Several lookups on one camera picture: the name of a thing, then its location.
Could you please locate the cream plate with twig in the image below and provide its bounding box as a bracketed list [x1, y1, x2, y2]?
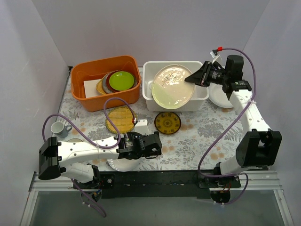
[151, 64, 195, 110]

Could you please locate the yellow brown patterned plate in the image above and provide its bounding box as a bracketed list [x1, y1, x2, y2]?
[154, 112, 182, 135]

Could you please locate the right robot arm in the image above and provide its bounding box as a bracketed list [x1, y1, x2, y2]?
[185, 55, 282, 187]

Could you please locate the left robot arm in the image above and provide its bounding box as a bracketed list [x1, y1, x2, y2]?
[38, 132, 162, 188]

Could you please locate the white plastic bin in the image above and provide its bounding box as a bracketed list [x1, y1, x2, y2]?
[142, 61, 209, 112]

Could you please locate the dark red plate in bin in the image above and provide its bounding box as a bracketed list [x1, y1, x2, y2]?
[105, 70, 138, 93]

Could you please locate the green round plate in bin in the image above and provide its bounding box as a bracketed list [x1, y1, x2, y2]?
[109, 71, 135, 91]

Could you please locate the grey plate in bin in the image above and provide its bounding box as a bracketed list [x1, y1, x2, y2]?
[102, 73, 113, 94]

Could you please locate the woven mat in bin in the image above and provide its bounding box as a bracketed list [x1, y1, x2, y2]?
[96, 78, 107, 95]

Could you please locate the white paper in bin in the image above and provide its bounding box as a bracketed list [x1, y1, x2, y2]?
[83, 79, 101, 98]

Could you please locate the orange plastic bin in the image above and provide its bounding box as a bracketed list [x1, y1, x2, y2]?
[71, 55, 142, 112]

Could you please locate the white deep bowl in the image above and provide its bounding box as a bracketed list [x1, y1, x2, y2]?
[209, 83, 233, 108]

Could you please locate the white scalloped paper plate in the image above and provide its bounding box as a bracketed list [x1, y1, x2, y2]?
[107, 159, 141, 172]

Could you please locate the round woven bamboo mat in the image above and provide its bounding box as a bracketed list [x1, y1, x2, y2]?
[108, 106, 134, 134]

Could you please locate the floral patterned table mat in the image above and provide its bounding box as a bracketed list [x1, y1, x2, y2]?
[59, 79, 243, 171]

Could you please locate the small white bowl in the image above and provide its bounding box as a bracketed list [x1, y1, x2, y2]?
[67, 138, 82, 143]

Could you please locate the teal white dotted mug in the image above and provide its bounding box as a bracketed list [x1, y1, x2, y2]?
[50, 121, 72, 138]

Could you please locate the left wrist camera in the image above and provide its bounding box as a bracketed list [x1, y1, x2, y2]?
[134, 119, 150, 136]

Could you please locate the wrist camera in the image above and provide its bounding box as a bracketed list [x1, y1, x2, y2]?
[134, 119, 150, 136]
[210, 47, 223, 64]

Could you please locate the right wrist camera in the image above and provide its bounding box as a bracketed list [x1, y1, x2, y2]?
[210, 47, 223, 64]

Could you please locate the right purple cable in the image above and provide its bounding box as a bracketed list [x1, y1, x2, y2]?
[198, 47, 256, 205]

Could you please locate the aluminium frame rail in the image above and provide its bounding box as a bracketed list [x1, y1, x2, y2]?
[21, 171, 293, 226]

